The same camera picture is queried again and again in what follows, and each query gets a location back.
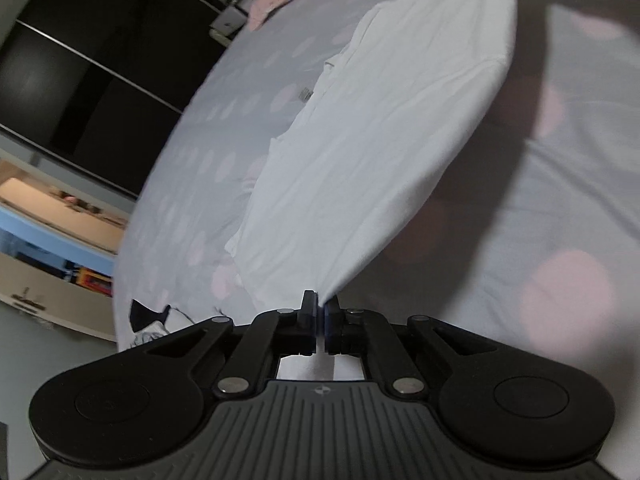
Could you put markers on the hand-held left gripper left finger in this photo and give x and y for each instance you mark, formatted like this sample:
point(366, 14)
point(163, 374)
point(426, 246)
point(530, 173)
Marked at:
point(310, 312)

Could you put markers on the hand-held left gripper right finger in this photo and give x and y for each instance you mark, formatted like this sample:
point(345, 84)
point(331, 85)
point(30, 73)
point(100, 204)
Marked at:
point(330, 317)

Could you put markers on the white shirt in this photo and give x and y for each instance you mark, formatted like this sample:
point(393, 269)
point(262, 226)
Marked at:
point(380, 150)

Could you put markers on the black and white garment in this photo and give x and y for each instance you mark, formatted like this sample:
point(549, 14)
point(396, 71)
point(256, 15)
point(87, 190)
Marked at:
point(150, 322)

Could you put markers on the grey polka-dot bed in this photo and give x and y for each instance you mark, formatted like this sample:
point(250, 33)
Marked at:
point(525, 200)

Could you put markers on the black wardrobe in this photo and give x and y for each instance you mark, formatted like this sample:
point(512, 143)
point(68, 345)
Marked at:
point(85, 70)

